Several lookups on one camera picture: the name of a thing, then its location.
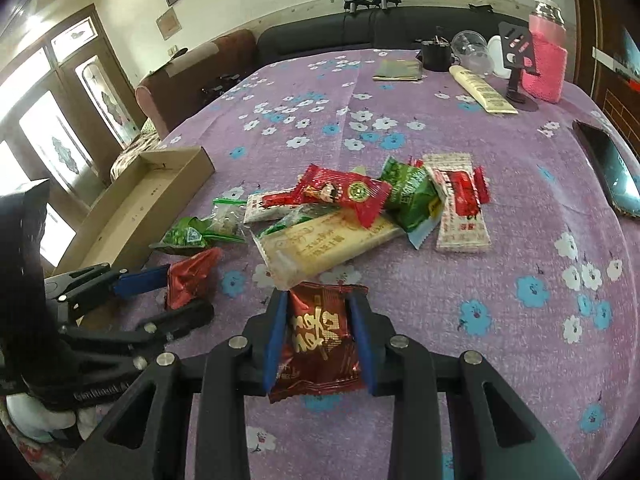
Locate crinkled red snack packet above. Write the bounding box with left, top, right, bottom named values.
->
left=166, top=247, right=224, bottom=310

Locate dark red chocolate snack packet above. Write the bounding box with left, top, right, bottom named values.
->
left=269, top=282, right=368, bottom=403

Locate small green pea packet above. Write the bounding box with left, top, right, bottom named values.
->
left=149, top=217, right=221, bottom=256

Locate beige long wafer packet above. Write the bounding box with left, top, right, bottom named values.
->
left=254, top=209, right=405, bottom=290

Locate white red printed packet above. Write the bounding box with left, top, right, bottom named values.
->
left=243, top=188, right=296, bottom=224

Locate green snack packet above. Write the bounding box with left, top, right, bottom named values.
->
left=380, top=157, right=442, bottom=233

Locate red cartoon snack packet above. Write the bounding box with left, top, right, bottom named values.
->
left=262, top=164, right=392, bottom=229

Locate white red All's Well packet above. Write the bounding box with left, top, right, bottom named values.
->
left=422, top=153, right=491, bottom=254

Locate clear green candy packet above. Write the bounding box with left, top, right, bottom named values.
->
left=206, top=197, right=246, bottom=243

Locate left gloved hand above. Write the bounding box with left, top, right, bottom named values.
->
left=6, top=393, right=112, bottom=443

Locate cardboard box tray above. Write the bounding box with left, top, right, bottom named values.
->
left=55, top=146, right=215, bottom=274

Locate purple floral tablecloth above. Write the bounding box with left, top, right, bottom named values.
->
left=163, top=49, right=639, bottom=479

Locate patterned blanket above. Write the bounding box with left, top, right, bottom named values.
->
left=110, top=118, right=162, bottom=182

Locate wooden glass door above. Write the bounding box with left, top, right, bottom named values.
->
left=1, top=6, right=145, bottom=268

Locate brown armchair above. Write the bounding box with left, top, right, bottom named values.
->
left=134, top=29, right=257, bottom=139

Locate black gear on sofa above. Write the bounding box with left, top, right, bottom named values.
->
left=200, top=74, right=241, bottom=105

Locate long cream biscuit pack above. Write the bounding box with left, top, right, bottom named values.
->
left=449, top=65, right=518, bottom=115

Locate black smartphone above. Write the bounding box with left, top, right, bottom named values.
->
left=572, top=120, right=639, bottom=219

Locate green booklet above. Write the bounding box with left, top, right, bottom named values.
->
left=372, top=60, right=422, bottom=81

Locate black mug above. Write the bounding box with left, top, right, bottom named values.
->
left=416, top=35, right=454, bottom=72

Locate clear plastic cup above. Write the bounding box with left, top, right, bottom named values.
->
left=450, top=30, right=494, bottom=77

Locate white round container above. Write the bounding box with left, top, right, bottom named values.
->
left=487, top=35, right=511, bottom=79

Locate black sofa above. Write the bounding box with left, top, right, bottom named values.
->
left=257, top=6, right=527, bottom=65

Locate black phone stand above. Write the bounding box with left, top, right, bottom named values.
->
left=498, top=22, right=539, bottom=112

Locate pink knitted bottle sleeve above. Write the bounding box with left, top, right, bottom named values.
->
left=522, top=0, right=568, bottom=103

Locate black clamp device left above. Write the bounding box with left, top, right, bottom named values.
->
left=343, top=0, right=370, bottom=14

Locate small wall plaque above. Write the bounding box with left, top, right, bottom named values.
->
left=156, top=6, right=182, bottom=40

